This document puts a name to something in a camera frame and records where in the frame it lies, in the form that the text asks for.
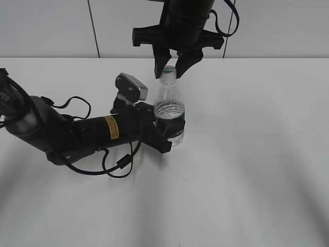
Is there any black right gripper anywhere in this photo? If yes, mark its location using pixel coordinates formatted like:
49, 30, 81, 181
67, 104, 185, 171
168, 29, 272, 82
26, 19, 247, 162
132, 17, 224, 79

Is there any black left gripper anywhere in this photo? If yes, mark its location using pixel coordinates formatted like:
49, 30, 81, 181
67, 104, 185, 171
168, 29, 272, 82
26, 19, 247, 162
111, 99, 185, 154

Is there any clear green-label water bottle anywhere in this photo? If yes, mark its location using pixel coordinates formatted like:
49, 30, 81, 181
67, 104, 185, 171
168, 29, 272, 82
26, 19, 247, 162
153, 79, 185, 147

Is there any white green bottle cap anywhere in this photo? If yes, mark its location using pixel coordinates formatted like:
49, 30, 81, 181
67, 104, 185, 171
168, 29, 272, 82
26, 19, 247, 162
160, 65, 177, 81

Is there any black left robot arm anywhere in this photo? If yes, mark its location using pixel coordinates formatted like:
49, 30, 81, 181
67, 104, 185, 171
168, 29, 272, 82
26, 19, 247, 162
1, 69, 172, 166

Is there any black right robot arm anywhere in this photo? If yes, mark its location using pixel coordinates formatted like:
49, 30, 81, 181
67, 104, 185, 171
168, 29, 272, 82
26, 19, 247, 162
132, 1, 224, 79

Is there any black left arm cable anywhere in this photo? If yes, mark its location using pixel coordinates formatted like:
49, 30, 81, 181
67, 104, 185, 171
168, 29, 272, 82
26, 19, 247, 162
0, 68, 143, 179

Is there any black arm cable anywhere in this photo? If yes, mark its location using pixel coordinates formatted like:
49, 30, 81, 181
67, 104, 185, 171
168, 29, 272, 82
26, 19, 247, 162
210, 0, 240, 38
0, 68, 143, 179

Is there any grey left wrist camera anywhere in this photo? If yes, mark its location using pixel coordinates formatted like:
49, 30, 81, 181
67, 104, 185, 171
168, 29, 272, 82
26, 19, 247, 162
115, 73, 148, 103

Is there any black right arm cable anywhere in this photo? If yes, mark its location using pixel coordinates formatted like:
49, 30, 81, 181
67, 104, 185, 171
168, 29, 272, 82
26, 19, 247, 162
210, 0, 240, 38

